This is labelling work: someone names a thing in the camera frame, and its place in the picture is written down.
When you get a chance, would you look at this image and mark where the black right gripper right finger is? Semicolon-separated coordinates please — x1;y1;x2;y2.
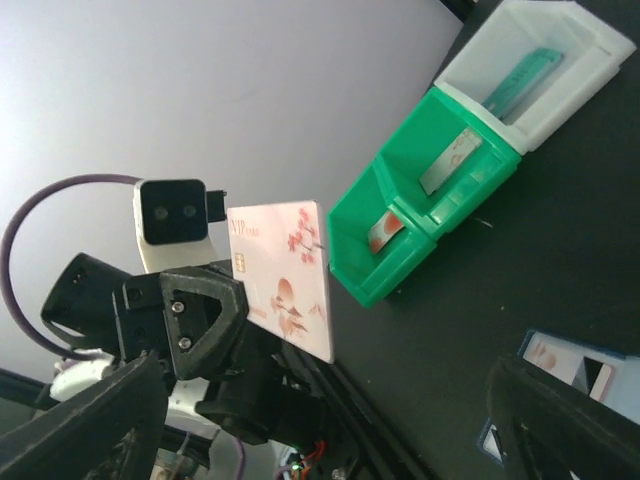
487;355;639;479

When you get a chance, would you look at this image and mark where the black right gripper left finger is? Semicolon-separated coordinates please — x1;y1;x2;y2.
1;353;168;479

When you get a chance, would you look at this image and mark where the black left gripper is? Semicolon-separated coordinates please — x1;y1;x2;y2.
112;264;330;445

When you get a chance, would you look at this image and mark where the white card black stripe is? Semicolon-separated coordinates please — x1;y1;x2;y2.
571;357;615;401

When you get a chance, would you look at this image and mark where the navy blue card holder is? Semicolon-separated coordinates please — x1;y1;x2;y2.
479;330;639;479

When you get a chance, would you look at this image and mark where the pink blossom card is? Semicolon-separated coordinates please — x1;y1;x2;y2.
227;200;334;364

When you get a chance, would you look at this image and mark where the white red card in bin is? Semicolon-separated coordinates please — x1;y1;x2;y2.
367;210;404;254

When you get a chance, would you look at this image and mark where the teal VIP card in bin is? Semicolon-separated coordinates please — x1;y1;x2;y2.
482;47;564;120

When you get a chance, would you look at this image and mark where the green end storage bin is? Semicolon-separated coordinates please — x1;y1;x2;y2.
327;163;436;307

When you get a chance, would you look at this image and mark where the green middle storage bin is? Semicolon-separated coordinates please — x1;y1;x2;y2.
374;87;522;241

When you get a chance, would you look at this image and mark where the white storage bin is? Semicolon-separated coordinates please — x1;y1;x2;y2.
435;1;636;154

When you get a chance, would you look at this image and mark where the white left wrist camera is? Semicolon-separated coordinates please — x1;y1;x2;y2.
133;179;227;273

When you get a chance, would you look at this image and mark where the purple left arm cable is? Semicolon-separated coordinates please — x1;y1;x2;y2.
0;172;141;361

